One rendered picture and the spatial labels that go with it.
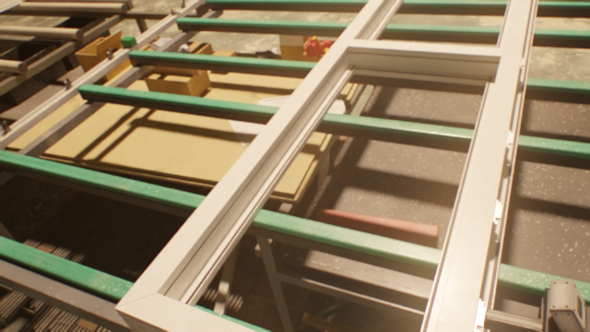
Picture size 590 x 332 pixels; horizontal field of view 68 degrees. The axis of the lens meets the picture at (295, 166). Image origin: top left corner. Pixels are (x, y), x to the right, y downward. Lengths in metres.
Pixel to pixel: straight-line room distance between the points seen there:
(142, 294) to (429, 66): 0.85
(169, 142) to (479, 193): 1.06
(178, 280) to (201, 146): 0.80
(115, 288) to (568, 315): 0.65
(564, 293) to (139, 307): 0.53
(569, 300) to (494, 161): 0.32
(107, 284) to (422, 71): 0.87
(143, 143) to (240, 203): 0.81
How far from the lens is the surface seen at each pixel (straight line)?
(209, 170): 1.34
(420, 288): 1.04
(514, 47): 1.18
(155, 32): 1.79
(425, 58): 1.17
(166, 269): 0.71
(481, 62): 1.15
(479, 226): 0.70
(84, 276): 0.87
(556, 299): 0.57
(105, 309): 0.82
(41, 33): 2.32
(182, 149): 1.47
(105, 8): 2.40
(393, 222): 1.10
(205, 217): 0.76
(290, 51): 1.78
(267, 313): 1.73
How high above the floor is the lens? 1.44
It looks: 39 degrees down
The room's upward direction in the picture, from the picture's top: 11 degrees counter-clockwise
